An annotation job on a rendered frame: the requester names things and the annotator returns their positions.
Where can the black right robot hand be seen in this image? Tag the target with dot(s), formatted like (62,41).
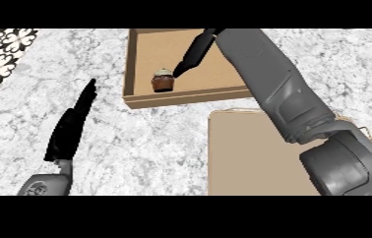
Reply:
(197,53)

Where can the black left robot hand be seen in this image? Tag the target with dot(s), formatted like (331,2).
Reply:
(73,124)

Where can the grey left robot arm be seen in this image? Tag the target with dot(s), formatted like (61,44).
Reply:
(48,183)

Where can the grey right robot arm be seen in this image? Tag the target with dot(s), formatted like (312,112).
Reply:
(296,114)

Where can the brown cardboard box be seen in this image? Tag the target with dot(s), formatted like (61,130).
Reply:
(179,68)

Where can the chocolate cupcake with white frosting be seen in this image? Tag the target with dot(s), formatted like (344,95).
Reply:
(163,80)

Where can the beige tray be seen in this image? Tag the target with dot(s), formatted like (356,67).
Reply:
(257,156)

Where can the black and white patterned tile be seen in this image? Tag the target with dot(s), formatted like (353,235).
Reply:
(14,48)

